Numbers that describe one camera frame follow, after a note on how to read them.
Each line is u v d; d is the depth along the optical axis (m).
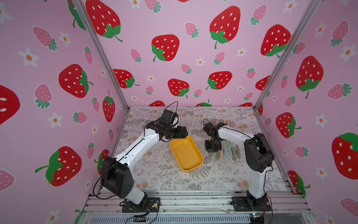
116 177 0.42
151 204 0.72
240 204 0.73
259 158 0.51
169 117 0.64
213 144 0.80
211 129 0.73
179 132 0.72
